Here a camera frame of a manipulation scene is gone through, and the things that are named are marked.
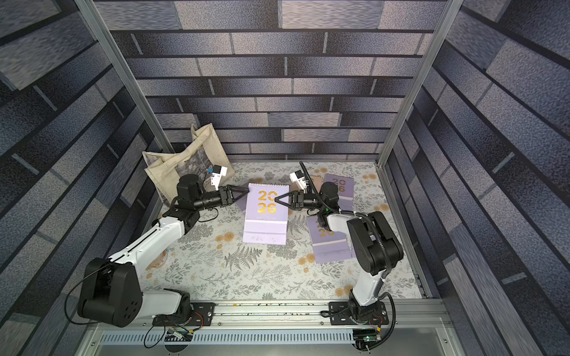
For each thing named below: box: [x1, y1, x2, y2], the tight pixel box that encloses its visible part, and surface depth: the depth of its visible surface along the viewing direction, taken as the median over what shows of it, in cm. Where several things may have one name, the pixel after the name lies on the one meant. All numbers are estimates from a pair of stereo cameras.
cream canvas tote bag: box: [141, 123, 236, 207], surface depth 89 cm
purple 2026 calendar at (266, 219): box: [242, 183, 290, 245], surface depth 77 cm
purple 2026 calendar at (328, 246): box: [306, 215, 353, 265], surface depth 91 cm
